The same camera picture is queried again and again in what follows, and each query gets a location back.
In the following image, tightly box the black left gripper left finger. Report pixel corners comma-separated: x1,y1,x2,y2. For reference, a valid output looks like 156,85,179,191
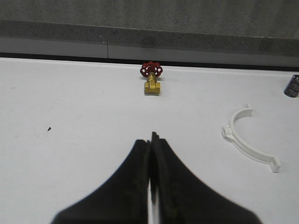
52,140,150,224

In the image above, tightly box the white half pipe clamp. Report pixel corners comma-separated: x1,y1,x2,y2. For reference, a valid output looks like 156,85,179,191
221,104,281,173

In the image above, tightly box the grey stone ledge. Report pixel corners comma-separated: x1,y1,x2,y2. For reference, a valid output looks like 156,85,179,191
0,0,299,57

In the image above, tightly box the black cylindrical capacitor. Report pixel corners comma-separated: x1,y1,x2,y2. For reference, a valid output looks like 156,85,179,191
284,75,299,98

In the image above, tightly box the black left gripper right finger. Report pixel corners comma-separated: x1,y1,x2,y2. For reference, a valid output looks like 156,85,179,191
150,132,261,224

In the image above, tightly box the brass valve red handwheel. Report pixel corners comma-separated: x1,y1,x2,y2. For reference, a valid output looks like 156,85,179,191
140,61,163,94

